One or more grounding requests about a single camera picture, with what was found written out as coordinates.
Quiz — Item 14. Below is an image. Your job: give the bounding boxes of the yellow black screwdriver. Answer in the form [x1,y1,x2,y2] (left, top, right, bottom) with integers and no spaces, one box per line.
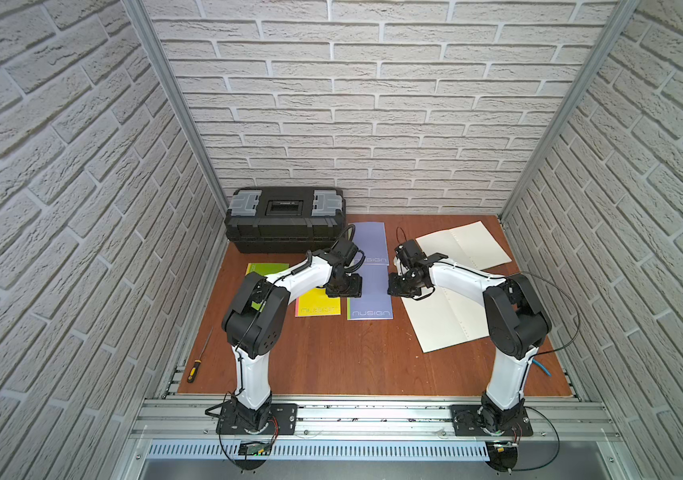
[187,328,214,384]

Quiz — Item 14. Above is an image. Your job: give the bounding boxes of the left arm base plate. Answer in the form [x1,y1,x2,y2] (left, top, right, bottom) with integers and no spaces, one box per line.
[216,402,298,436]

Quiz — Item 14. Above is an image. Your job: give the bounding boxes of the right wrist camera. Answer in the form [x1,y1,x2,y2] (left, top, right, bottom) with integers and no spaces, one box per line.
[395,240,447,271]

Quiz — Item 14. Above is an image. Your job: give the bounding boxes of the purple cover notebook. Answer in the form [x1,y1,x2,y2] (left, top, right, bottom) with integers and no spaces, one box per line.
[347,265,393,321]
[353,222,389,266]

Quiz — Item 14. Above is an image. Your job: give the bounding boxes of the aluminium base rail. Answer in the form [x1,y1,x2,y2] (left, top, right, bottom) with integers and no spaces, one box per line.
[129,395,623,462]

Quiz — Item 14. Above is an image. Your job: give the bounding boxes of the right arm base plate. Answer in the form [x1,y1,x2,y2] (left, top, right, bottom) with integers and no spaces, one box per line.
[449,404,533,438]

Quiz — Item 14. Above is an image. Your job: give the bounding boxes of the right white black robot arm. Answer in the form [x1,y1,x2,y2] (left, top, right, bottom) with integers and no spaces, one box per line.
[387,254,551,415]

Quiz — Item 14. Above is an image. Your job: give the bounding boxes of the black plastic toolbox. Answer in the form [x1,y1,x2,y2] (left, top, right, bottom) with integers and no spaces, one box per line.
[225,186,347,254]

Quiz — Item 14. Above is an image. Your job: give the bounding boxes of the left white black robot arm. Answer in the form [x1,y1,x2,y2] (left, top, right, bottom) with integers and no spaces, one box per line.
[223,238,365,417]

